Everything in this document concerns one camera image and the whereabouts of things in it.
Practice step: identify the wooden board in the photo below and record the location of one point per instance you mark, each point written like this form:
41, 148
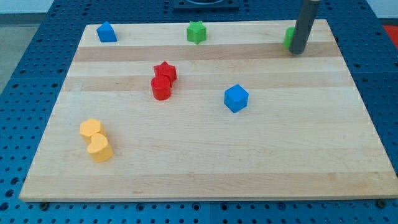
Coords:
304, 135

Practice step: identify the yellow heart block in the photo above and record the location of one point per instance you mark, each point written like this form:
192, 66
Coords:
99, 148

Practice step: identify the green star block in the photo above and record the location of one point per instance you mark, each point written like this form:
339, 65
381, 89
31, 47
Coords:
196, 32

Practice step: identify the blue pentagon prism block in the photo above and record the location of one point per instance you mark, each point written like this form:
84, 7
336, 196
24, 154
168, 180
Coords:
106, 33

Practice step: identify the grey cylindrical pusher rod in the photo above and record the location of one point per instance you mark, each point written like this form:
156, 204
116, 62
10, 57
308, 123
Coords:
303, 26

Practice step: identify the blue cube block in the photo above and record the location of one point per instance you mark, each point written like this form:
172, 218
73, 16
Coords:
236, 98

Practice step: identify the red cylinder block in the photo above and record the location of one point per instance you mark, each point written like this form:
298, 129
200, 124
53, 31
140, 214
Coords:
161, 88

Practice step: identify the yellow hexagon block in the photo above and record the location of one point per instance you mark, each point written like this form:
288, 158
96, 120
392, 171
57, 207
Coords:
90, 127

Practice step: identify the green block behind rod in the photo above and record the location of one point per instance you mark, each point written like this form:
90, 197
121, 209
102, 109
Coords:
288, 37

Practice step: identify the red star block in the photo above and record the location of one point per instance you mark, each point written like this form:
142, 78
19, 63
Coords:
166, 70

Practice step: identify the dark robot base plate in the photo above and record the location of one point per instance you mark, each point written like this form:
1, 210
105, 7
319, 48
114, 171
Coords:
185, 5

